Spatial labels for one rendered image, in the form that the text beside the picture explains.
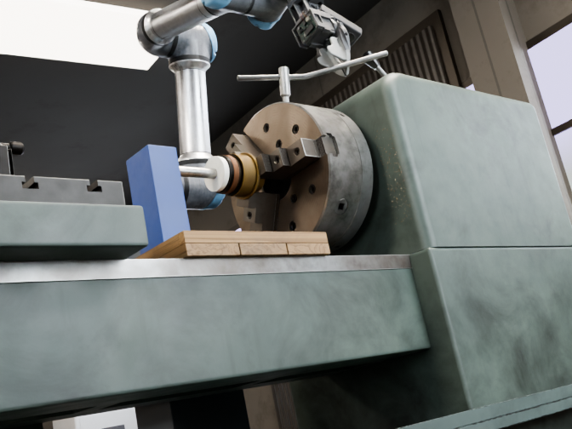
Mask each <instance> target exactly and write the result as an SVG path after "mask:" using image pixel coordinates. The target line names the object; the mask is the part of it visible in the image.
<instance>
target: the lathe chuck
mask: <svg viewBox="0 0 572 429"><path fill-rule="evenodd" d="M243 132H244V133H245V134H246V135H247V136H248V137H249V138H250V139H251V140H252V141H253V142H254V143H255V144H256V145H257V146H258V147H259V148H260V149H261V151H262V152H263V153H264V154H268V155H269V154H271V153H272V152H274V151H275V150H276V149H278V148H279V147H280V148H288V147H289V146H291V145H292V144H293V143H295V142H296V141H297V140H298V139H300V138H303V139H310V140H317V139H318V138H320V137H321V136H322V137H325V136H326V135H327V134H328V135H329V138H332V141H333V143H334V146H335V151H336V155H335V157H333V153H327V154H325V155H324V156H322V157H320V158H319V159H318V160H317V161H316V162H314V163H312V164H311V165H309V166H308V167H306V168H305V169H303V170H302V171H300V172H299V173H298V174H296V175H295V176H293V177H292V178H291V180H274V179H265V183H264V185H263V187H262V188H261V189H260V190H259V191H258V192H270V193H275V194H280V195H281V196H285V197H283V198H282V199H281V200H280V203H279V211H278V221H277V232H326V235H327V239H328V244H329V247H331V246H333V245H334V244H335V243H336V242H338V241H339V239H340V238H341V237H342V236H343V235H344V233H345V232H346V230H347V228H348V227H349V225H350V224H351V222H352V219H353V217H354V215H355V213H356V210H357V207H358V202H359V198H360V192H361V185H362V167H361V160H360V156H359V151H358V146H357V143H356V141H355V139H354V137H353V135H352V132H351V130H350V129H349V128H348V127H347V125H346V124H345V123H344V121H343V120H342V119H341V118H340V117H339V116H337V115H336V114H335V113H333V112H332V111H330V110H328V109H325V108H322V107H317V106H308V105H302V104H297V103H292V102H277V103H273V104H270V105H269V106H266V107H264V108H263V109H261V110H260V111H259V112H257V113H256V114H255V115H254V116H253V117H252V118H251V120H250V121H249V123H248V124H247V125H246V127H245V129H244V130H243ZM342 198H344V199H345V200H346V201H347V207H346V210H345V211H344V212H343V213H342V214H336V213H335V206H336V204H337V203H338V202H339V201H340V200H341V199H342ZM231 200H232V207H233V211H234V214H235V217H236V219H237V223H238V224H239V227H240V229H241V230H242V232H249V230H250V222H247V221H244V220H243V211H244V207H239V206H237V197H231Z"/></svg>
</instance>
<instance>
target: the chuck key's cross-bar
mask: <svg viewBox="0 0 572 429"><path fill-rule="evenodd" d="M385 56H388V52H387V51H382V52H379V53H376V54H371V55H368V56H365V57H362V58H359V59H355V60H350V61H347V62H344V63H341V64H338V65H335V66H330V67H327V68H323V69H321V70H317V71H312V72H309V73H306V74H289V80H305V79H309V78H312V77H317V76H320V75H323V74H326V73H330V72H335V71H338V70H340V69H344V68H347V67H350V66H355V65H358V64H362V63H364V62H367V61H371V60H376V59H379V58H382V57H385ZM279 79H280V75H238V76H237V80H238V81H269V80H279Z"/></svg>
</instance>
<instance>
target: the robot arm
mask: <svg viewBox="0 0 572 429"><path fill-rule="evenodd" d="M287 8H288V9H289V12H290V13H291V15H292V17H293V20H294V22H295V27H294V28H293V29H292V32H293V34H294V36H295V39H296V41H297V43H298V45H299V47H300V48H303V49H308V47H307V46H309V47H311V48H315V49H316V50H317V57H318V58H317V61H318V63H319V64H320V65H322V66H325V67H330V66H335V65H338V64H341V63H344V62H347V61H350V50H351V46H352V45H353V44H354V43H355V42H356V41H357V40H358V39H359V38H360V37H361V35H362V29H361V28H360V27H359V26H356V25H355V24H353V23H351V22H350V21H349V20H347V19H345V18H344V17H342V16H341V15H339V14H337V13H336V12H334V11H333V10H331V9H329V8H327V7H326V6H324V5H323V0H179V1H177V2H175V3H172V4H170V5H169V6H167V7H165V8H163V9H152V10H150V11H148V12H147V13H145V14H143V15H142V16H141V17H140V19H139V21H138V23H137V26H136V37H137V40H138V42H139V44H140V46H141V47H142V48H143V49H144V50H145V51H146V52H147V53H149V54H151V55H154V56H157V57H161V58H165V59H169V69H170V70H171V71H172V72H173V73H174V76H175V89H176V102H177V116H178V129H179V142H180V157H179V158H178V162H179V166H187V167H198V168H205V165H206V163H207V162H208V160H209V159H210V158H211V157H212V155H211V150H210V138H209V114H208V102H207V89H206V77H205V72H206V71H207V70H208V69H209V68H210V63H211V62H212V61H213V60H214V59H215V56H216V54H215V52H217V39H216V35H215V32H214V31H213V29H212V28H211V27H210V26H209V25H207V24H205V22H207V21H210V20H212V19H214V18H217V17H219V16H221V15H223V14H226V13H229V12H232V13H236V14H243V15H247V16H248V19H249V21H250V22H251V23H252V24H253V25H254V26H258V27H259V28H260V29H262V30H269V29H271V28H272V27H273V26H274V25H275V24H276V22H277V21H279V20H280V18H281V17H282V14H283V13H284V11H285V10H286V9H287ZM296 28H297V29H296ZM295 29H296V30H295ZM297 36H300V40H301V41H302V43H300V42H299V40H298V38H297ZM340 61H341V62H340ZM181 181H182V185H183V191H184V196H185V201H186V209H198V210H205V209H215V208H216V207H218V206H219V205H220V204H221V202H222V200H223V198H224V197H225V194H219V193H216V192H212V191H210V190H209V189H208V188H207V187H206V185H205V182H204V178H191V177H181Z"/></svg>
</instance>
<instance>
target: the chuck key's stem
mask: <svg viewBox="0 0 572 429"><path fill-rule="evenodd" d="M278 75H280V79H279V87H280V96H281V97H282V98H283V102H289V97H290V85H289V68H288V67H287V66H281V67H279V68H278Z"/></svg>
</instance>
